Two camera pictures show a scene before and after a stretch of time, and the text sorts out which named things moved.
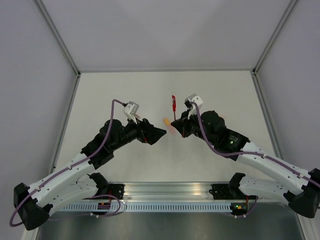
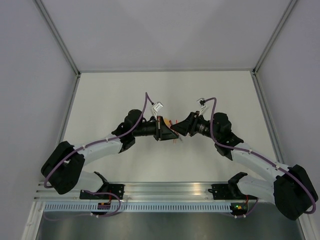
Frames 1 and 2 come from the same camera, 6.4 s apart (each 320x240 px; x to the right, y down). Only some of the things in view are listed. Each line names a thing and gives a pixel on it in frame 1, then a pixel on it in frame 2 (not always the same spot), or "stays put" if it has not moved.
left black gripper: x=147 y=132 -> x=162 y=132
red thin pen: x=174 y=105 -> x=177 y=122
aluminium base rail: x=172 y=192 stays put
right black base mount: x=229 y=192 stays put
